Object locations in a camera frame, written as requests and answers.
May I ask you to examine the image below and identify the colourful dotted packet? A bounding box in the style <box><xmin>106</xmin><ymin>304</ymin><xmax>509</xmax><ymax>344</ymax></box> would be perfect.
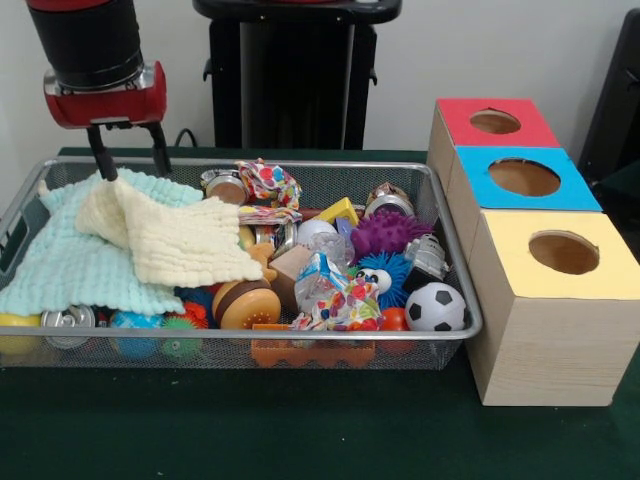
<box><xmin>290</xmin><ymin>252</ymin><xmax>384</xmax><ymax>333</ymax></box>

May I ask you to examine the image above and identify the black and white soccer ball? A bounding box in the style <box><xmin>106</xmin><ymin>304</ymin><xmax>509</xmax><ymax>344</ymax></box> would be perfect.
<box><xmin>405</xmin><ymin>282</ymin><xmax>468</xmax><ymax>333</ymax></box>

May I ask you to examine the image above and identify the purple spiky ball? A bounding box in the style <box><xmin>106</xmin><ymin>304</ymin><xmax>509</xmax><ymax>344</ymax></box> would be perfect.
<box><xmin>350</xmin><ymin>210</ymin><xmax>433</xmax><ymax>263</ymax></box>

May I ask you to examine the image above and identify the blue spiky ball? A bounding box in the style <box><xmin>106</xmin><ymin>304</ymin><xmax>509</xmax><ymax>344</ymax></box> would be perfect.
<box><xmin>355</xmin><ymin>250</ymin><xmax>413</xmax><ymax>311</ymax></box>

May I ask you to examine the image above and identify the yellow block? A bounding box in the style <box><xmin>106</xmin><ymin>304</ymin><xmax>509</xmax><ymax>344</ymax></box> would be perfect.
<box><xmin>315</xmin><ymin>197</ymin><xmax>359</xmax><ymax>226</ymax></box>

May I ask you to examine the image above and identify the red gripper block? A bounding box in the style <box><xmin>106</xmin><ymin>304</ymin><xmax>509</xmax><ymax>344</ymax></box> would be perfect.
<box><xmin>43</xmin><ymin>85</ymin><xmax>172</xmax><ymax>183</ymax></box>

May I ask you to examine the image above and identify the dark green table cloth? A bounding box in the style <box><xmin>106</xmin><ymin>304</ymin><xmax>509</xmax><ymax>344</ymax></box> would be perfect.
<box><xmin>0</xmin><ymin>147</ymin><xmax>640</xmax><ymax>480</ymax></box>

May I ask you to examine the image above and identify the wooden cube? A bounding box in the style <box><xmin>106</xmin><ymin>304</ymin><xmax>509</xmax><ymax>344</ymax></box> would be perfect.
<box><xmin>268</xmin><ymin>243</ymin><xmax>313</xmax><ymax>311</ymax></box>

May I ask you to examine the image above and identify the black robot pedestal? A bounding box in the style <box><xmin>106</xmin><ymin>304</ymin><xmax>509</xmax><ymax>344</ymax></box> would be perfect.
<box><xmin>193</xmin><ymin>0</ymin><xmax>403</xmax><ymax>151</ymax></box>

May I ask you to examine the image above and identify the wooden box with three holes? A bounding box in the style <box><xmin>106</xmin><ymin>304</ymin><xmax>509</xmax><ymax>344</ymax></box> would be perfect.
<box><xmin>427</xmin><ymin>97</ymin><xmax>640</xmax><ymax>408</ymax></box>

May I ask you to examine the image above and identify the colourful dotted cloth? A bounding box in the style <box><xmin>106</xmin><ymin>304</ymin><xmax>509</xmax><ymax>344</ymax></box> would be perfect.
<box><xmin>235</xmin><ymin>158</ymin><xmax>303</xmax><ymax>226</ymax></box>

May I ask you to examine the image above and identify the cream yellow cloth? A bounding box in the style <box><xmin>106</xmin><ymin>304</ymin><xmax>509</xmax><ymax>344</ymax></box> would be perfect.
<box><xmin>75</xmin><ymin>178</ymin><xmax>266</xmax><ymax>289</ymax></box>

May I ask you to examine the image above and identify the black stand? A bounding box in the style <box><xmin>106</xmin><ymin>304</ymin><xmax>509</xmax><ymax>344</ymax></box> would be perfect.
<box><xmin>578</xmin><ymin>8</ymin><xmax>640</xmax><ymax>201</ymax></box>

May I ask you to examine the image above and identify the clear shallow bin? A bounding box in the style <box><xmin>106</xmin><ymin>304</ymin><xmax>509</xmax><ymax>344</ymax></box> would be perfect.
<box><xmin>0</xmin><ymin>157</ymin><xmax>484</xmax><ymax>371</ymax></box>

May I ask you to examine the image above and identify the mint green cloth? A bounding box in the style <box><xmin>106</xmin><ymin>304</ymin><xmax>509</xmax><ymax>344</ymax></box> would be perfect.
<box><xmin>0</xmin><ymin>168</ymin><xmax>206</xmax><ymax>317</ymax></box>

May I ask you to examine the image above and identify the toy burger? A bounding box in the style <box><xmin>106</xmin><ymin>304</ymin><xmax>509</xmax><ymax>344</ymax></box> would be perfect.
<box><xmin>212</xmin><ymin>278</ymin><xmax>283</xmax><ymax>331</ymax></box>

